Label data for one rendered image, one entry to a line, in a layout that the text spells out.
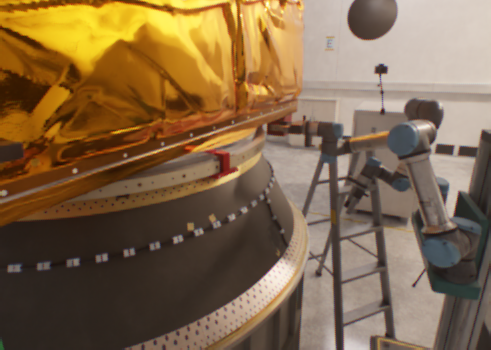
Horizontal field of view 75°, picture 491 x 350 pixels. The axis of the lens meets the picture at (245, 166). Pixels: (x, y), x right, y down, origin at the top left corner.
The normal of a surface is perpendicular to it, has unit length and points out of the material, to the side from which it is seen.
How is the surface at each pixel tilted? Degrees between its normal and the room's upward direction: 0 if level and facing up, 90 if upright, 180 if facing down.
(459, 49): 90
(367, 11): 90
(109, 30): 84
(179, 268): 62
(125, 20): 84
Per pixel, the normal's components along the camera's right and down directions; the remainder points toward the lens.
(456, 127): -0.43, 0.27
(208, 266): 0.57, -0.25
